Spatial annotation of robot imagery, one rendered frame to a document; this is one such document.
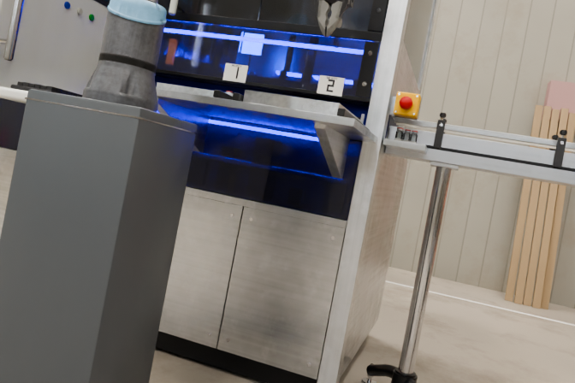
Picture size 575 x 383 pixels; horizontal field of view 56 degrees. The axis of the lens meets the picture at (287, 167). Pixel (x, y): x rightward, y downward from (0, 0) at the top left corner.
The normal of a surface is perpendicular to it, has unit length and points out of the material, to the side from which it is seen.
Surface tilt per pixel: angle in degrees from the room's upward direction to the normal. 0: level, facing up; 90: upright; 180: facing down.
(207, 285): 90
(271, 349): 90
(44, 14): 90
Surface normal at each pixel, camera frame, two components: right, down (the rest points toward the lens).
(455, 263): -0.25, -0.05
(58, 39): 0.94, 0.18
